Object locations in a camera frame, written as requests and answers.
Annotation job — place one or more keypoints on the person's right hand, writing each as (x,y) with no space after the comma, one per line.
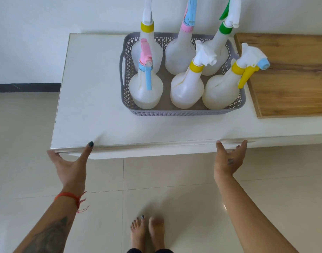
(225,164)

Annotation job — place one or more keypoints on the person's left hand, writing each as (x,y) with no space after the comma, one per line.
(71,173)

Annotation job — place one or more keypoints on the person's left thumb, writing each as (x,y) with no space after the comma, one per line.
(86,151)

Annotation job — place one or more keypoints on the person's right thumb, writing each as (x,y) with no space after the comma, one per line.
(220,148)

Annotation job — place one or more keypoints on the person's left forearm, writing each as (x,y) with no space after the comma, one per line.
(50,229)

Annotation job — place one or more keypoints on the person's right forearm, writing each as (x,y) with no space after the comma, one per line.
(250,221)

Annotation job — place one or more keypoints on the grey perforated plastic basket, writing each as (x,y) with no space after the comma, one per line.
(176,112)

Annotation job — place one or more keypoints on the group of white spray bottles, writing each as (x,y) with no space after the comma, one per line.
(187,89)

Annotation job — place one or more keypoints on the dark skirting board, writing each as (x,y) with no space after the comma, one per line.
(24,87)

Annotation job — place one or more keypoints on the brown wooden tray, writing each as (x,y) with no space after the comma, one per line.
(290,84)

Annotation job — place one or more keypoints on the person's left foot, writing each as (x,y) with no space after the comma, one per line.
(138,233)

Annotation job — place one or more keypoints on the person's foot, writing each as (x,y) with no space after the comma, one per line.
(157,231)
(138,233)

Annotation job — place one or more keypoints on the person's right foot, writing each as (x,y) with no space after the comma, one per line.
(157,231)

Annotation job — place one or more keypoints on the person's black trousers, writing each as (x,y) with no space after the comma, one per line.
(150,251)

